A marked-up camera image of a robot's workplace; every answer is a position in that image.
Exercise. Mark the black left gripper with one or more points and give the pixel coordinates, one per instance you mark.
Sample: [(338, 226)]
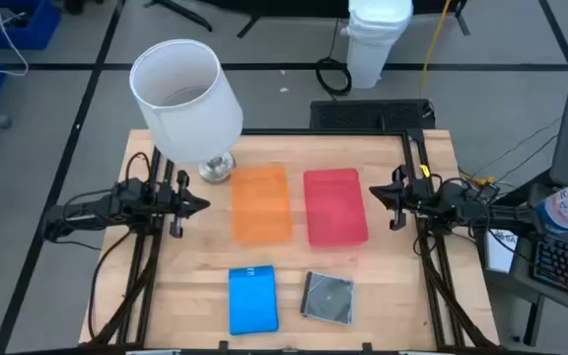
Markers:
[(180, 197)]

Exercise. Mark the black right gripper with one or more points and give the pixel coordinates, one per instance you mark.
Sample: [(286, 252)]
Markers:
[(400, 197)]

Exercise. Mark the blue disc case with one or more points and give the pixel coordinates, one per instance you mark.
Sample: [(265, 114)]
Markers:
[(253, 301)]

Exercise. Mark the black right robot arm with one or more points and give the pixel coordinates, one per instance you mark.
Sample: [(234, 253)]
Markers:
[(461, 207)]

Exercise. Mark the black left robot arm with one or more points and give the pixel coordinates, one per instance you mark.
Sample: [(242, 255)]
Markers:
[(116, 199)]

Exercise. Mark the red translucent plastic bin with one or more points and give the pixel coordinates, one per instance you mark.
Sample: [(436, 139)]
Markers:
[(335, 207)]

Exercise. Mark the orange translucent plastic bin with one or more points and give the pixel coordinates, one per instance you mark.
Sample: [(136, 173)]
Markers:
[(262, 204)]

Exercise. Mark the black perforated computer case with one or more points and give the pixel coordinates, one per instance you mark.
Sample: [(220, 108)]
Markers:
[(368, 114)]

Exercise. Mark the white shade table lamp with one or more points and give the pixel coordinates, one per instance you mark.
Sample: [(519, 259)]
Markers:
[(185, 108)]

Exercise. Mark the white printed paper sheet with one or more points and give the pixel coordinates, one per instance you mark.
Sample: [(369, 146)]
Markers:
[(498, 251)]

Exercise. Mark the white trash bin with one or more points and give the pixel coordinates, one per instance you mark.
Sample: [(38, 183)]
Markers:
[(377, 39)]

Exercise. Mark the grey computer desk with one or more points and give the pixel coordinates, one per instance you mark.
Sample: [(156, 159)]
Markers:
[(518, 293)]

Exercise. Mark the black stand legs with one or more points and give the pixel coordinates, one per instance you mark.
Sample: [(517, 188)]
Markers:
[(185, 15)]

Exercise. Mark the black backlit keyboard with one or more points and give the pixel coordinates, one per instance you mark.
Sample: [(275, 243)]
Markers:
[(567, 266)]

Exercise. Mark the black partition screen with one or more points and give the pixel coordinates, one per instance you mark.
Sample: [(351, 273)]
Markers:
[(313, 6)]

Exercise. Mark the black aluminium table frame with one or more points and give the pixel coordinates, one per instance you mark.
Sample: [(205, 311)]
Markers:
[(313, 132)]

